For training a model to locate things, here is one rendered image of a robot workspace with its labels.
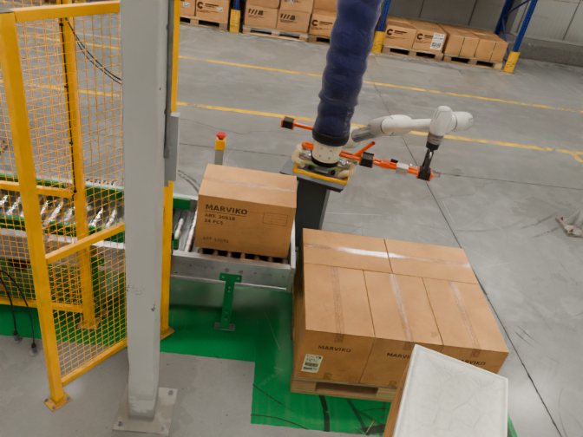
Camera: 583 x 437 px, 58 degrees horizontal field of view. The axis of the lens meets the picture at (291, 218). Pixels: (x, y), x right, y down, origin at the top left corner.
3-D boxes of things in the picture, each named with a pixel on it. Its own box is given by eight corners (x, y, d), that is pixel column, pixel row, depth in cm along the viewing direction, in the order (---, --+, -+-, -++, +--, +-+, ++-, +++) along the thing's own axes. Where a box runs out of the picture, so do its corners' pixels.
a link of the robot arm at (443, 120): (435, 137, 295) (453, 135, 301) (444, 111, 287) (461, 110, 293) (423, 128, 303) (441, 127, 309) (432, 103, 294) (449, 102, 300)
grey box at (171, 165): (128, 175, 223) (127, 109, 206) (131, 169, 227) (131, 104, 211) (175, 181, 224) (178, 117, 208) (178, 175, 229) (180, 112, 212)
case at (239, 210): (194, 246, 338) (198, 194, 316) (203, 212, 371) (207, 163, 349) (286, 258, 342) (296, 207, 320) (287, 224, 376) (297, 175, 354)
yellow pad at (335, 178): (291, 172, 317) (292, 165, 314) (295, 165, 325) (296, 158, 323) (346, 185, 314) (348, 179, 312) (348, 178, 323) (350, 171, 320)
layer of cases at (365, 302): (294, 376, 315) (305, 329, 293) (293, 270, 398) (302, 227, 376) (484, 396, 326) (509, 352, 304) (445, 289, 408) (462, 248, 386)
